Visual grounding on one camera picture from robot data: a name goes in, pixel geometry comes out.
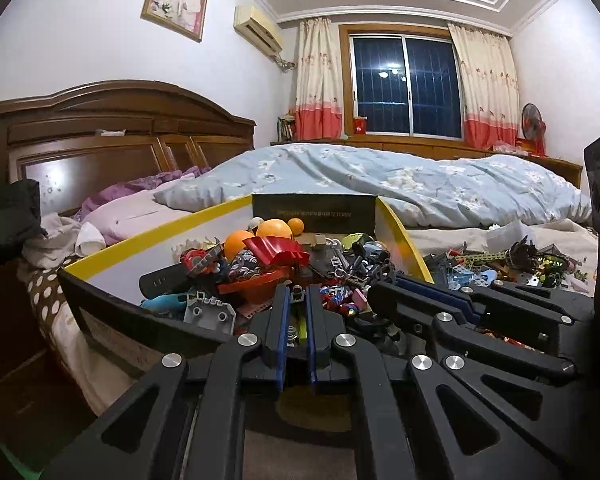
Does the brown polka dot cloth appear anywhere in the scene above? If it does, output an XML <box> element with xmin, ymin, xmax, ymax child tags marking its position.
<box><xmin>26</xmin><ymin>260</ymin><xmax>82</xmax><ymax>347</ymax></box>

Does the blue floral duvet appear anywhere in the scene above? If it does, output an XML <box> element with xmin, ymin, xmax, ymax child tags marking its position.
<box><xmin>152</xmin><ymin>142</ymin><xmax>594</xmax><ymax>229</ymax></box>

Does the small yellow toy part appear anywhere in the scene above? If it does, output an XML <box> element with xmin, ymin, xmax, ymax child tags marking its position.
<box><xmin>286</xmin><ymin>305</ymin><xmax>308</xmax><ymax>356</ymax></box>

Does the wooden framed window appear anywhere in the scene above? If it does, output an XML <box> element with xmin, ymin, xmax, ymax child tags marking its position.
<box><xmin>339</xmin><ymin>22</ymin><xmax>465</xmax><ymax>139</ymax></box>

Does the wooden headboard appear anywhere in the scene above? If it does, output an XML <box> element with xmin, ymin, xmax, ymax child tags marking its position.
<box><xmin>0</xmin><ymin>79</ymin><xmax>257</xmax><ymax>223</ymax></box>

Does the cream and red curtain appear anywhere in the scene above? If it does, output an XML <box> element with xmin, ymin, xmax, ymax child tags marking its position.
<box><xmin>294</xmin><ymin>17</ymin><xmax>344</xmax><ymax>142</ymax></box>
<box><xmin>447</xmin><ymin>22</ymin><xmax>522</xmax><ymax>150</ymax></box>

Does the red standing fan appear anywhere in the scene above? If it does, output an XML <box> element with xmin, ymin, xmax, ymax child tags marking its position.
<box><xmin>517</xmin><ymin>103</ymin><xmax>547</xmax><ymax>157</ymax></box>

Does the pink pillow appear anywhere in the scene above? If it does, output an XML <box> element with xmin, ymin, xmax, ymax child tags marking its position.
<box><xmin>81</xmin><ymin>191</ymin><xmax>193</xmax><ymax>250</ymax></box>

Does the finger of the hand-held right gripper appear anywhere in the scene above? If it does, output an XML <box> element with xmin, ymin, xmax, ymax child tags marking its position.
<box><xmin>395</xmin><ymin>274</ymin><xmax>597</xmax><ymax>341</ymax></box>
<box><xmin>370</xmin><ymin>282</ymin><xmax>588</xmax><ymax>480</ymax></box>

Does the black flat toy remote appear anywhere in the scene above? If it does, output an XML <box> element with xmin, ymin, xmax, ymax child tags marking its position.
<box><xmin>139</xmin><ymin>265</ymin><xmax>188</xmax><ymax>297</ymax></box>

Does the black spiky toy figure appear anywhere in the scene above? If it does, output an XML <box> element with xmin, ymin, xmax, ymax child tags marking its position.
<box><xmin>505</xmin><ymin>240</ymin><xmax>542</xmax><ymax>274</ymax></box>

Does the red toy shell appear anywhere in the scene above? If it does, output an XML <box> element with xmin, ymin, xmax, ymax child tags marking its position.
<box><xmin>242</xmin><ymin>235</ymin><xmax>311</xmax><ymax>268</ymax></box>

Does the yellow cardboard box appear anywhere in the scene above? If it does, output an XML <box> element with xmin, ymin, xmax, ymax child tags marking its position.
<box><xmin>57</xmin><ymin>192</ymin><xmax>433</xmax><ymax>378</ymax></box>

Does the light blue toy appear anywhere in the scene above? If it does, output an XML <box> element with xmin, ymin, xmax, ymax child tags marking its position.
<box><xmin>141</xmin><ymin>292</ymin><xmax>188</xmax><ymax>318</ymax></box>

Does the pink mattress sheet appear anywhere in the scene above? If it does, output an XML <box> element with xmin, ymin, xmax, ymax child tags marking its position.
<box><xmin>42</xmin><ymin>305</ymin><xmax>153</xmax><ymax>416</ymax></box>

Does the wooden nightstand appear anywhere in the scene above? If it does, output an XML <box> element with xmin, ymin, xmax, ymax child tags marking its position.
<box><xmin>0</xmin><ymin>254</ymin><xmax>98</xmax><ymax>461</ymax></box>

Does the cream air conditioner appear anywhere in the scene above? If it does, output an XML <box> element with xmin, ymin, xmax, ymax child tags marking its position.
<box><xmin>233</xmin><ymin>5</ymin><xmax>285</xmax><ymax>56</ymax></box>

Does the grey castle wall brick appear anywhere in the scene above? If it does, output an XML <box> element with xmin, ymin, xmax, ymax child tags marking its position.
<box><xmin>182</xmin><ymin>296</ymin><xmax>237</xmax><ymax>336</ymax></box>

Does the white clothes heap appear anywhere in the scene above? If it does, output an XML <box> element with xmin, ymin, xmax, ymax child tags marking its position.
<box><xmin>22</xmin><ymin>211</ymin><xmax>107</xmax><ymax>270</ymax></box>

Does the scattered toy brick pile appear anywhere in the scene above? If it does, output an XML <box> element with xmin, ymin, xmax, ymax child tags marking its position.
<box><xmin>422</xmin><ymin>237</ymin><xmax>598</xmax><ymax>346</ymax></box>

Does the toy heap with orange balls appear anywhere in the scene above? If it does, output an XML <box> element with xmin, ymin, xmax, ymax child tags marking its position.
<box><xmin>139</xmin><ymin>216</ymin><xmax>416</xmax><ymax>341</ymax></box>

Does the purple pillow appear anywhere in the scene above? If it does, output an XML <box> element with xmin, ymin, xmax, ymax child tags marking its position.
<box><xmin>72</xmin><ymin>166</ymin><xmax>212</xmax><ymax>221</ymax></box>

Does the large orange ball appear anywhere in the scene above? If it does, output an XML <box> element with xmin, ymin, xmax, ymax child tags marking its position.
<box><xmin>256</xmin><ymin>220</ymin><xmax>294</xmax><ymax>241</ymax></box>
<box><xmin>224</xmin><ymin>230</ymin><xmax>256</xmax><ymax>261</ymax></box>

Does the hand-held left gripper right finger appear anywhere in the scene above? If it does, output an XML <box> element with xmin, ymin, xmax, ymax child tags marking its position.
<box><xmin>305</xmin><ymin>285</ymin><xmax>523</xmax><ymax>480</ymax></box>

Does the dark cloth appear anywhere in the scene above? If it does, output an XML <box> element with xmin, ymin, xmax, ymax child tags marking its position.
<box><xmin>0</xmin><ymin>178</ymin><xmax>49</xmax><ymax>259</ymax></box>

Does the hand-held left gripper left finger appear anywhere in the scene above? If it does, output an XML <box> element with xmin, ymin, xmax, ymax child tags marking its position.
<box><xmin>40</xmin><ymin>284</ymin><xmax>292</xmax><ymax>480</ymax></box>

